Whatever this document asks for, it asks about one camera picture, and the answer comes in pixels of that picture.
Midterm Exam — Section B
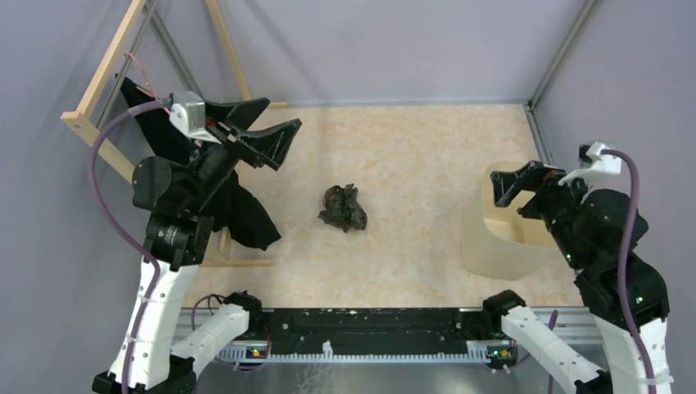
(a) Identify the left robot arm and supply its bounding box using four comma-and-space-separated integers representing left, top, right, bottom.
88, 91, 301, 393

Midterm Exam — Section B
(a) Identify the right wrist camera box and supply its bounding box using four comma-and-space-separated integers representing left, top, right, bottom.
558, 140, 622, 186

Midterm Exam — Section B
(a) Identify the aluminium frame rail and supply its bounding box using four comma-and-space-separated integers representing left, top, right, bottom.
173, 307, 602, 366

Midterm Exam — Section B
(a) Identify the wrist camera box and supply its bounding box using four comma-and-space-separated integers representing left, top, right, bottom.
169, 90, 221, 144
558, 140, 622, 186

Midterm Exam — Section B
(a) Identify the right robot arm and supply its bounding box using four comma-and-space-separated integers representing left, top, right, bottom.
481, 161, 673, 393

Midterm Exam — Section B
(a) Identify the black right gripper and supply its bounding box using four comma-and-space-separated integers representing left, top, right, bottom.
488, 158, 598, 266

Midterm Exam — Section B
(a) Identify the purple cable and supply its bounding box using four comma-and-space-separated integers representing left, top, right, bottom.
89, 99, 164, 394
600, 149, 659, 394

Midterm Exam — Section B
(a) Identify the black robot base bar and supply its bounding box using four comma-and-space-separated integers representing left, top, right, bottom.
212, 307, 537, 357

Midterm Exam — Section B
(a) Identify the wooden clothes rack frame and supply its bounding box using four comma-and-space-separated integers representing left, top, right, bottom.
61, 0, 291, 268

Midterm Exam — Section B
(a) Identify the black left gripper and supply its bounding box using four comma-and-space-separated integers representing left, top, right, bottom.
185, 96, 303, 208

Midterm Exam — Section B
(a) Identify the beige plastic trash bin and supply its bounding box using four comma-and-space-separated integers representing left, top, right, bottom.
460, 161, 561, 281

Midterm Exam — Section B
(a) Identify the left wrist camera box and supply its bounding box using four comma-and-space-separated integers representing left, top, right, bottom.
169, 90, 221, 144

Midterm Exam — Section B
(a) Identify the pink clothes hanger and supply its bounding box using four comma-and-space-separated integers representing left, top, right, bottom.
124, 52, 159, 99

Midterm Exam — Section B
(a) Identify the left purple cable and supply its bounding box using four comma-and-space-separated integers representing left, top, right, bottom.
89, 99, 164, 394

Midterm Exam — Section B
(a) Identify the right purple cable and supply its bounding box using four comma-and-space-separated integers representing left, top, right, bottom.
600, 149, 659, 394

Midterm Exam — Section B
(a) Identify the dark translucent trash bag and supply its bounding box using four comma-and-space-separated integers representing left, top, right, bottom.
318, 184, 368, 233

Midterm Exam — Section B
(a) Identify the black hanging shirt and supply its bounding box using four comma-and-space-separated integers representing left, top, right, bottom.
135, 109, 282, 250

